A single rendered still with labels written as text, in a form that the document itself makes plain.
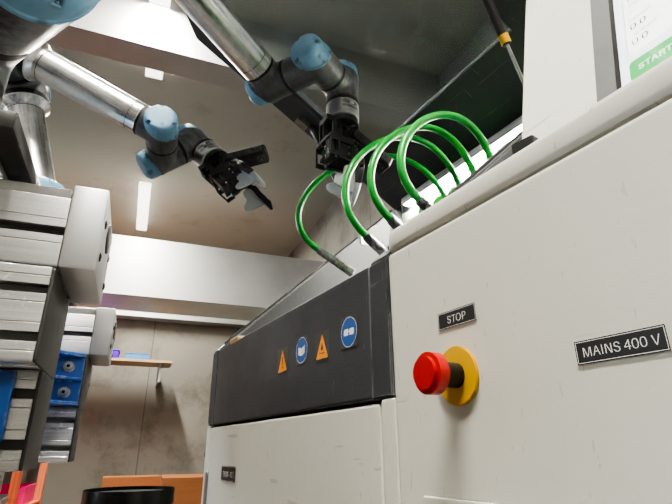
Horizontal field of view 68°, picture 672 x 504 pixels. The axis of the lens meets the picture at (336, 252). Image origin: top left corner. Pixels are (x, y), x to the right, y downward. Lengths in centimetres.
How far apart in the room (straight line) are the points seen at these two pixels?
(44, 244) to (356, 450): 39
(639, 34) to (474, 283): 47
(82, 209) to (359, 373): 35
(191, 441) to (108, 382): 131
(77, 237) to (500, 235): 40
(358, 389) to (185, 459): 657
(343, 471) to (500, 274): 31
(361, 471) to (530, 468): 23
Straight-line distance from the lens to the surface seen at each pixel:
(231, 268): 515
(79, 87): 131
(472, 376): 45
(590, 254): 39
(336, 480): 64
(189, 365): 720
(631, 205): 38
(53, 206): 56
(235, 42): 112
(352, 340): 62
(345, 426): 62
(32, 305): 53
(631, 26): 84
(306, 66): 111
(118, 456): 709
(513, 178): 46
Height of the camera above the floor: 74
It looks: 22 degrees up
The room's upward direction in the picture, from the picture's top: straight up
